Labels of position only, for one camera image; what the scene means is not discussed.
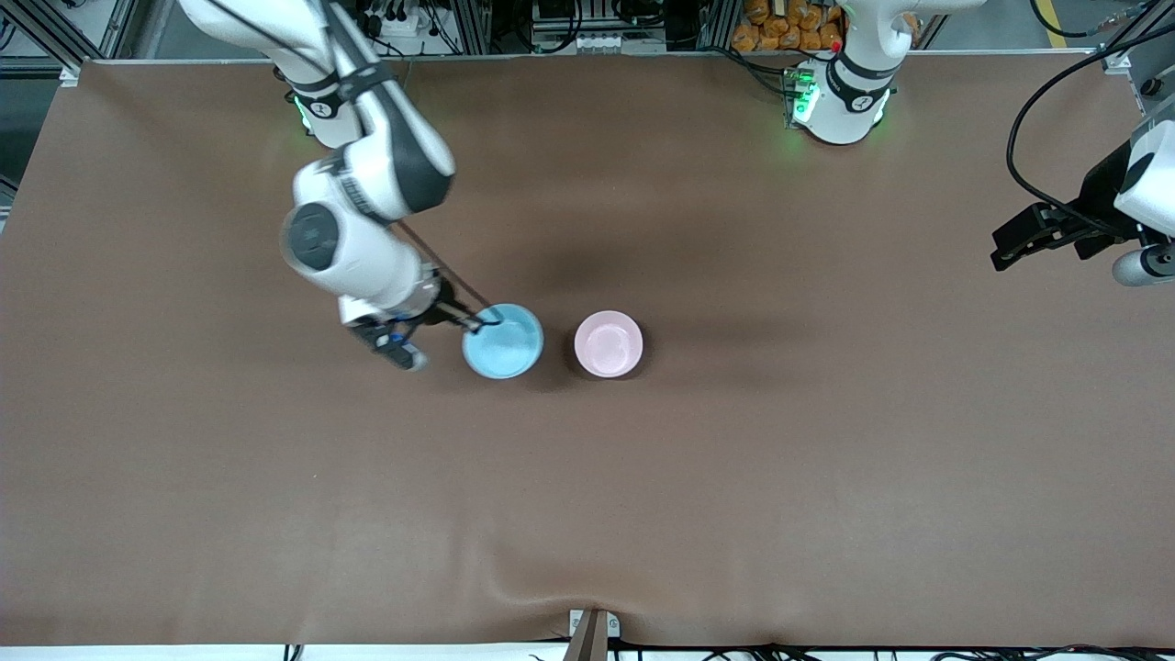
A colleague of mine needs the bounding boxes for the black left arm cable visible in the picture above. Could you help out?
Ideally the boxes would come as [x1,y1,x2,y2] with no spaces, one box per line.
[1007,0,1159,217]

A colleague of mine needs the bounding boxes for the blue bowl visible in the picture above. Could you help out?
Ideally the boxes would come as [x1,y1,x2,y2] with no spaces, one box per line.
[462,303,544,380]

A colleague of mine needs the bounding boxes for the aluminium frame profile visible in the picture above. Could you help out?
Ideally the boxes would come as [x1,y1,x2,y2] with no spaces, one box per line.
[1097,0,1175,120]
[17,0,95,76]

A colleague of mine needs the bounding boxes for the brown table mat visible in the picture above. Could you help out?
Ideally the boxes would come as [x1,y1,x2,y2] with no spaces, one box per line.
[0,55,1175,648]

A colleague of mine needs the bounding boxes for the pink bowl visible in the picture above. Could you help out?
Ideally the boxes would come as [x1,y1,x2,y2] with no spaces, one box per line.
[575,310,644,378]

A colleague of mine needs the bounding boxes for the orange snack packets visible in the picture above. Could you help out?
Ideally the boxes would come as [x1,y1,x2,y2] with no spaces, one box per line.
[732,0,847,53]

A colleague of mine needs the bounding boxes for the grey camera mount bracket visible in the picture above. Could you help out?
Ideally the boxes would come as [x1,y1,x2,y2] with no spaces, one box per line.
[565,608,621,661]

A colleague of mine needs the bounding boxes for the white power strip black plugs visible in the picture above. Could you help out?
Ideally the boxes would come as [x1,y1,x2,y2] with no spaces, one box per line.
[353,0,425,39]

